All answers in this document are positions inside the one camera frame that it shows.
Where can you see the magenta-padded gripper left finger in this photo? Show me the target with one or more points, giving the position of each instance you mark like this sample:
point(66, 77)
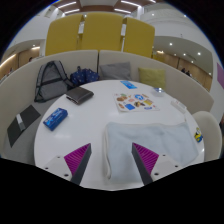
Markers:
point(77, 159)

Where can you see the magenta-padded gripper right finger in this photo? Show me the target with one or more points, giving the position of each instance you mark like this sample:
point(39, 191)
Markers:
point(146, 158)

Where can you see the light grey towel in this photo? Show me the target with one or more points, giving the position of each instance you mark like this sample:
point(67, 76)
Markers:
point(166, 140)

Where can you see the blue rectangular box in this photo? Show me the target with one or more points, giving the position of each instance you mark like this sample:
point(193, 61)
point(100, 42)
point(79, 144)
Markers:
point(55, 119)

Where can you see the white sticker sheet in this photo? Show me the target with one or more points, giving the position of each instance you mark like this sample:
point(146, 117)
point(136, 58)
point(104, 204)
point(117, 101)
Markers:
point(135, 102)

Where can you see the white flat box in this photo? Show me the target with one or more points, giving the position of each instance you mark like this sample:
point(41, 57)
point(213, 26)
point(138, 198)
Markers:
point(178, 106)

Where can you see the dark grey laptop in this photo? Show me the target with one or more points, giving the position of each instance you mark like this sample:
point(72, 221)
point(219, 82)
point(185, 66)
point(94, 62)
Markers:
point(25, 123)

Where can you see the dark grey wallet pouch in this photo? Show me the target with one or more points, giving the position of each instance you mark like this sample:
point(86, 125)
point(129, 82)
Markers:
point(80, 95)

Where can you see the white round chair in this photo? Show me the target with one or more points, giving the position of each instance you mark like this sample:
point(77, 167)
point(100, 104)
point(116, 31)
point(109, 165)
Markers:
point(208, 133)

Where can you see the small clear blue-printed box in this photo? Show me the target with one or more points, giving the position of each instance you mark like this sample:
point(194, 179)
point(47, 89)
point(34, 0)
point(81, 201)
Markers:
point(158, 91)

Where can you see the blue card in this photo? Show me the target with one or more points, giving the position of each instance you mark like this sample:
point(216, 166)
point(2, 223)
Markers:
point(128, 84)

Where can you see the yellow-green cushion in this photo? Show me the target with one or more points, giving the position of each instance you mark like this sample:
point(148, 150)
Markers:
point(152, 78)

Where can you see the grey backpack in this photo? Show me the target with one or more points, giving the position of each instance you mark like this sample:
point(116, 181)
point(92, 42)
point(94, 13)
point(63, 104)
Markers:
point(51, 81)

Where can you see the dark blue patterned bag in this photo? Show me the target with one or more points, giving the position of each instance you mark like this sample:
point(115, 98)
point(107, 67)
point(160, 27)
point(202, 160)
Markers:
point(83, 76)

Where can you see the cream curved sofa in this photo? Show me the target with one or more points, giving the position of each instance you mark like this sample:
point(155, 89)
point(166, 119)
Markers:
point(20, 90)

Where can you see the grey cushion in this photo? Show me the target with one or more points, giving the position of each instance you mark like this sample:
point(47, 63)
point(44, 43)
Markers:
point(115, 71)

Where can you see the person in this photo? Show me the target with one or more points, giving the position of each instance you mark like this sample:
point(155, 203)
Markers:
point(187, 72)

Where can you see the yellow partition panel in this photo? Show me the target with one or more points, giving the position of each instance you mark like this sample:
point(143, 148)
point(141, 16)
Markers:
point(139, 36)
point(101, 31)
point(62, 35)

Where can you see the ceiling strip lights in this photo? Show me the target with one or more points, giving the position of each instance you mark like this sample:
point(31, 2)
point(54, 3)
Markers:
point(71, 11)

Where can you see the purple wall panel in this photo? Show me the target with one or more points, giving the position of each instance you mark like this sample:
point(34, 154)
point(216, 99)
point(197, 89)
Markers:
point(220, 76)

